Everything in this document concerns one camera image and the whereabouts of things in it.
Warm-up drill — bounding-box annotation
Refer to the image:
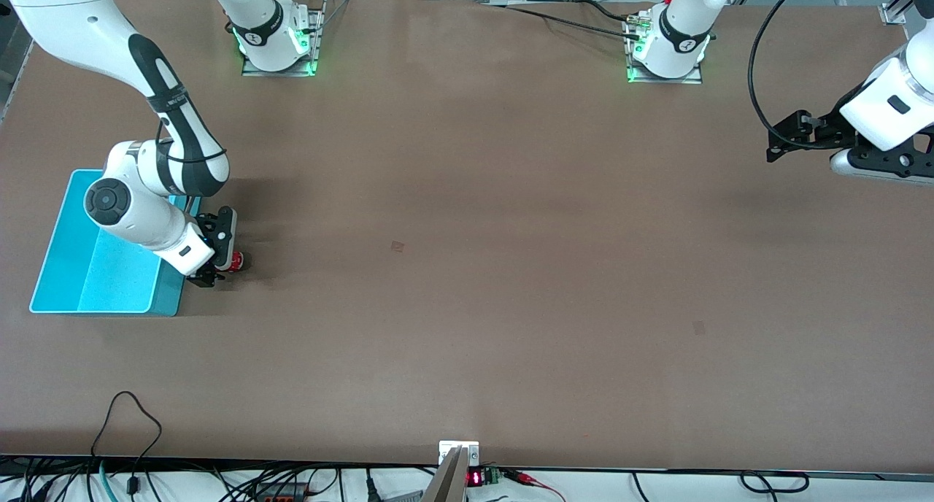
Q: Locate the aluminium camera post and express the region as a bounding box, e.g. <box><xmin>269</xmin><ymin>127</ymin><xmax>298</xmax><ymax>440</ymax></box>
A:
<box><xmin>421</xmin><ymin>446</ymin><xmax>470</xmax><ymax>502</ymax></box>

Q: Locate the thin black looped cable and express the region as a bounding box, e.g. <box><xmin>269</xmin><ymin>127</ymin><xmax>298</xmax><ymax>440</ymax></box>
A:
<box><xmin>91</xmin><ymin>391</ymin><xmax>163</xmax><ymax>482</ymax></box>

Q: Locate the grey side panel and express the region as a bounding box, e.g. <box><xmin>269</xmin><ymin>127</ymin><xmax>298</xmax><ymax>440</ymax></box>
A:
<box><xmin>0</xmin><ymin>39</ymin><xmax>34</xmax><ymax>123</ymax></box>

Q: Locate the black orange connector box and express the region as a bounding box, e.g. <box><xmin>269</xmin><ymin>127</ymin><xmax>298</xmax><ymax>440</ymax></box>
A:
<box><xmin>252</xmin><ymin>482</ymin><xmax>307</xmax><ymax>502</ymax></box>

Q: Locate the black cable on table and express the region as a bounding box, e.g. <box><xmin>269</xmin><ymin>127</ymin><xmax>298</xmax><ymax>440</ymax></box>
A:
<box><xmin>478</xmin><ymin>1</ymin><xmax>647</xmax><ymax>43</ymax></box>

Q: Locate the red clip wire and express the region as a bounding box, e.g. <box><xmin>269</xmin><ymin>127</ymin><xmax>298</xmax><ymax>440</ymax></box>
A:
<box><xmin>503</xmin><ymin>468</ymin><xmax>566</xmax><ymax>502</ymax></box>

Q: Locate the blue plastic box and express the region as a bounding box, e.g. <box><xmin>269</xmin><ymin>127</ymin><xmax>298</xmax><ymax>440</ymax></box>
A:
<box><xmin>29</xmin><ymin>169</ymin><xmax>201</xmax><ymax>317</ymax></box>

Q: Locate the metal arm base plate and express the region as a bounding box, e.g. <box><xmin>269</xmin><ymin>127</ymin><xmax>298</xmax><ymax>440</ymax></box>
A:
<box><xmin>626</xmin><ymin>12</ymin><xmax>705</xmax><ymax>85</ymax></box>
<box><xmin>241</xmin><ymin>0</ymin><xmax>327</xmax><ymax>77</ymax></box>

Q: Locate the black coiled cable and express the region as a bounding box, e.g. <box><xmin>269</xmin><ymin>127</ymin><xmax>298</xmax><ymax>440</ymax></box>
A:
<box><xmin>739</xmin><ymin>471</ymin><xmax>811</xmax><ymax>495</ymax></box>

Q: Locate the white edge bracket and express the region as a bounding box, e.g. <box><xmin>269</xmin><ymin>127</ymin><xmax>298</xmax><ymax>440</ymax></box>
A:
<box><xmin>438</xmin><ymin>441</ymin><xmax>480</xmax><ymax>466</ymax></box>

